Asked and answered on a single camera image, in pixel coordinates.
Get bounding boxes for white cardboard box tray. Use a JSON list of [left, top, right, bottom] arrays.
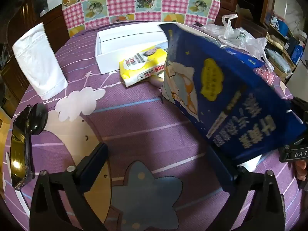
[[95, 22, 167, 74]]

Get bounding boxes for round metal tin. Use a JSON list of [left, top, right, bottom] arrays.
[[148, 73, 164, 89]]

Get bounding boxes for clear plastic bag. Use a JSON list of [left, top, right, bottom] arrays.
[[201, 14, 274, 73]]

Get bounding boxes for pink bubble wrap pouch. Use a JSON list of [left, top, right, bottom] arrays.
[[253, 67, 276, 86]]

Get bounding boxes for large blue eye mask pack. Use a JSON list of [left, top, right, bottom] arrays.
[[161, 23, 305, 193]]

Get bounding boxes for pink checkered tablecloth board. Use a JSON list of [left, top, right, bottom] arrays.
[[62, 0, 220, 37]]

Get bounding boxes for dark wooden cabinet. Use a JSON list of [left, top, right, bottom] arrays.
[[0, 0, 71, 106]]

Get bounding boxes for yellow wet wipes pack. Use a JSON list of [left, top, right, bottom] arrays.
[[119, 44, 168, 87]]

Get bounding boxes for black sunglasses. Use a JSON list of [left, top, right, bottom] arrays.
[[10, 103, 48, 191]]

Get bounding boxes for person's right hand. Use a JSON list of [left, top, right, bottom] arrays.
[[295, 160, 307, 181]]

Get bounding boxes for white paper bag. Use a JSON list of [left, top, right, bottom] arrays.
[[13, 23, 68, 100]]

